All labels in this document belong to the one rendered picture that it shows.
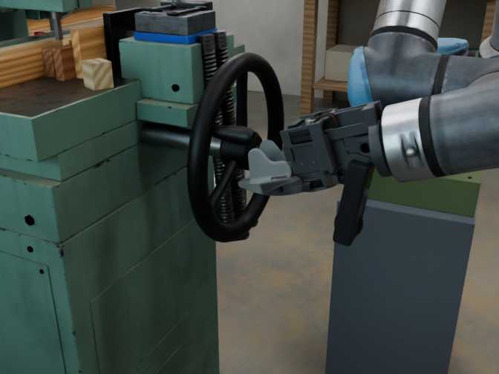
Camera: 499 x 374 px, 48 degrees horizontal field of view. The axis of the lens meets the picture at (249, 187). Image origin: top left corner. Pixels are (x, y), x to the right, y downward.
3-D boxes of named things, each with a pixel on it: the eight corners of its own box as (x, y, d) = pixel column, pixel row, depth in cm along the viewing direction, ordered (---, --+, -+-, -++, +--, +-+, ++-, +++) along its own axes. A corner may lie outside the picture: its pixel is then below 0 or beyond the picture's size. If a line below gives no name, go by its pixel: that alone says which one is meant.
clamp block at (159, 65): (191, 106, 86) (189, 46, 82) (120, 96, 91) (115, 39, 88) (236, 85, 98) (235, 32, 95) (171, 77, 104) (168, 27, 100)
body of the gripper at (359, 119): (296, 116, 73) (387, 95, 67) (315, 177, 75) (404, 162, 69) (272, 133, 67) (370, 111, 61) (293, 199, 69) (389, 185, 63)
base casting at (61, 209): (58, 247, 79) (48, 188, 75) (-184, 176, 102) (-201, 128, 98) (214, 148, 115) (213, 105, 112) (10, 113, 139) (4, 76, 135)
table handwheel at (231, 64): (304, 90, 99) (267, 251, 97) (206, 79, 107) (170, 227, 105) (240, 19, 73) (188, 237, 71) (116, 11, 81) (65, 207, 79)
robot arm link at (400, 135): (445, 161, 67) (431, 191, 59) (405, 168, 70) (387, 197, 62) (428, 89, 65) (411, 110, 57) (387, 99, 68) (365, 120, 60)
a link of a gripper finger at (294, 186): (269, 174, 74) (330, 162, 69) (274, 185, 74) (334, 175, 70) (254, 186, 70) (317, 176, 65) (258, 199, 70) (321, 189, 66)
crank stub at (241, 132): (260, 130, 74) (255, 149, 74) (221, 125, 76) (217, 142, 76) (253, 125, 72) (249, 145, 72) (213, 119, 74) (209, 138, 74)
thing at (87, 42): (83, 79, 90) (77, 30, 87) (76, 78, 90) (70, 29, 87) (161, 55, 107) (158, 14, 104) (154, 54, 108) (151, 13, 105)
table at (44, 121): (94, 176, 68) (88, 129, 66) (-73, 140, 81) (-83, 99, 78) (286, 76, 118) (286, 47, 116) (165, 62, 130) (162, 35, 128)
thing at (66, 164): (62, 182, 77) (57, 154, 75) (-45, 157, 85) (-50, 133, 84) (207, 108, 110) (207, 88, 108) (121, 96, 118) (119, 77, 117)
